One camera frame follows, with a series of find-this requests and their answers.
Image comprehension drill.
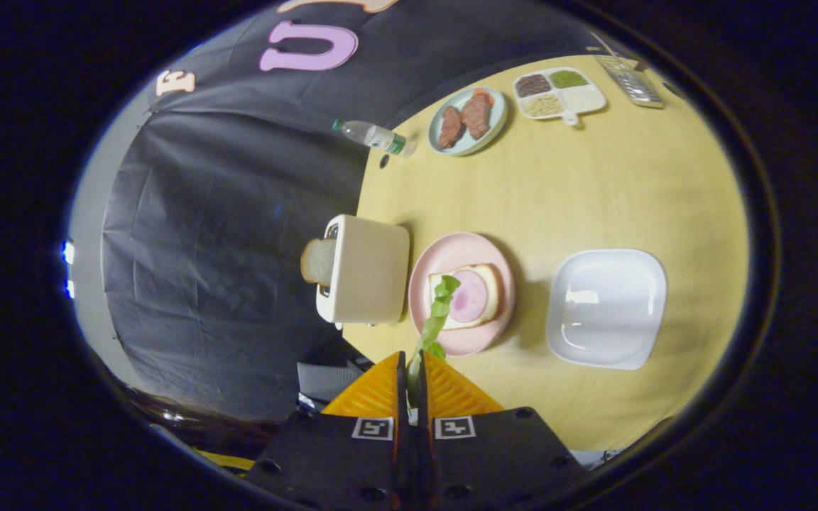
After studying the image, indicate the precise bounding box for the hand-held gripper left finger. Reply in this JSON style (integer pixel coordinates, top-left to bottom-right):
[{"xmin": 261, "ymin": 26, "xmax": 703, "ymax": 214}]
[{"xmin": 246, "ymin": 351, "xmax": 410, "ymax": 511}]

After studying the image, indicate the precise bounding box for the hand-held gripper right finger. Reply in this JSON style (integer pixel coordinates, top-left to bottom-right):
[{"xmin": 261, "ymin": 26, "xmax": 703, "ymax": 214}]
[{"xmin": 416, "ymin": 353, "xmax": 587, "ymax": 511}]

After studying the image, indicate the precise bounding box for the green lettuce leaf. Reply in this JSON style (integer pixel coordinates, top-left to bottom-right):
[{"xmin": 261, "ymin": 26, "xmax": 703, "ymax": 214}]
[{"xmin": 409, "ymin": 275, "xmax": 462, "ymax": 409}]

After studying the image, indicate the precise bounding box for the toasted brown bread slice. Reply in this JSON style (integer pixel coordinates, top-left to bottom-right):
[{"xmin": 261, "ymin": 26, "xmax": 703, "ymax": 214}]
[{"xmin": 300, "ymin": 238, "xmax": 339, "ymax": 287}]

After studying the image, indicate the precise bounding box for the pink ham slice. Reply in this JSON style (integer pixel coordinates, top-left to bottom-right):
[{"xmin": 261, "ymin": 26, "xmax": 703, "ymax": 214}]
[{"xmin": 449, "ymin": 270, "xmax": 489, "ymax": 324}]

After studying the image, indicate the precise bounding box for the white sandwich bread slice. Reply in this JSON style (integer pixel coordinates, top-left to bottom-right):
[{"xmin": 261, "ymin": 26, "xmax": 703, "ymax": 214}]
[{"xmin": 429, "ymin": 264, "xmax": 502, "ymax": 329}]

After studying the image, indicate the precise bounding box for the white square plate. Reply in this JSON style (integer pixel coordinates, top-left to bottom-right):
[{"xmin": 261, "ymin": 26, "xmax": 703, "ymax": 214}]
[{"xmin": 545, "ymin": 248, "xmax": 667, "ymax": 370}]

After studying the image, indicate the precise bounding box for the cream white toaster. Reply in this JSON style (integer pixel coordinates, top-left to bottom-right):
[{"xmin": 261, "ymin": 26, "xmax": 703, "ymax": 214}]
[{"xmin": 315, "ymin": 214, "xmax": 411, "ymax": 326}]

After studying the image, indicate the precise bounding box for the pink round plate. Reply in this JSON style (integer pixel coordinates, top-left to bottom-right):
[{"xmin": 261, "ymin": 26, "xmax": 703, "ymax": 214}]
[{"xmin": 409, "ymin": 232, "xmax": 516, "ymax": 357}]

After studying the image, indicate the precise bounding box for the black backdrop cloth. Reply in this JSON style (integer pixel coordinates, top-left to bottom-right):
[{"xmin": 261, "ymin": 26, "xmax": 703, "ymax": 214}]
[{"xmin": 100, "ymin": 0, "xmax": 594, "ymax": 423}]

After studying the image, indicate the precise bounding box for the clear plastic water bottle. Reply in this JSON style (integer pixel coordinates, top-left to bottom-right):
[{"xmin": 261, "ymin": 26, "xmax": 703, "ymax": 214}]
[{"xmin": 332, "ymin": 119, "xmax": 410, "ymax": 155}]

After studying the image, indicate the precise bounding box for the brown meat piece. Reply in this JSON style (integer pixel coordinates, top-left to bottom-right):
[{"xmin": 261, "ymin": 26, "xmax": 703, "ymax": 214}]
[
  {"xmin": 438, "ymin": 106, "xmax": 465, "ymax": 150},
  {"xmin": 461, "ymin": 91, "xmax": 493, "ymax": 141}
]

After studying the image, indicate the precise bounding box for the pale teal round plate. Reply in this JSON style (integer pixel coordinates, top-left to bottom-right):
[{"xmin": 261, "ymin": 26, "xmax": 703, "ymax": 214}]
[{"xmin": 427, "ymin": 87, "xmax": 508, "ymax": 157}]

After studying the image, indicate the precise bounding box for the white divided condiment dish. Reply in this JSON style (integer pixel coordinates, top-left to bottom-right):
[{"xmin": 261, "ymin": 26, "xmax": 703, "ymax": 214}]
[{"xmin": 513, "ymin": 67, "xmax": 607, "ymax": 127}]

